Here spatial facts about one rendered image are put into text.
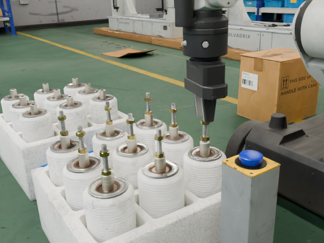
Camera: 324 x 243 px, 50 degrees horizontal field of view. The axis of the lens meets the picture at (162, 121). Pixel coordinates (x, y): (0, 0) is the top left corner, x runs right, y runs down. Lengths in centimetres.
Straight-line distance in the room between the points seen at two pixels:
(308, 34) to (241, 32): 238
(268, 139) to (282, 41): 195
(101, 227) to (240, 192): 26
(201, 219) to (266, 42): 240
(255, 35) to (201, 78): 242
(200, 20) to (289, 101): 106
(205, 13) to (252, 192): 33
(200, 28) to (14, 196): 82
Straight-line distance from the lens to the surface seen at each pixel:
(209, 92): 68
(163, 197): 70
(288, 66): 160
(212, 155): 78
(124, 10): 527
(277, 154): 100
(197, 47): 67
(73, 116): 116
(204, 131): 76
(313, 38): 83
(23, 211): 114
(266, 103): 164
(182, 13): 66
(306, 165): 95
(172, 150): 84
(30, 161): 112
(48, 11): 716
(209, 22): 67
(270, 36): 299
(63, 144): 86
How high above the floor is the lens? 60
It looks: 21 degrees down
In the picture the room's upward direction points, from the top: 2 degrees counter-clockwise
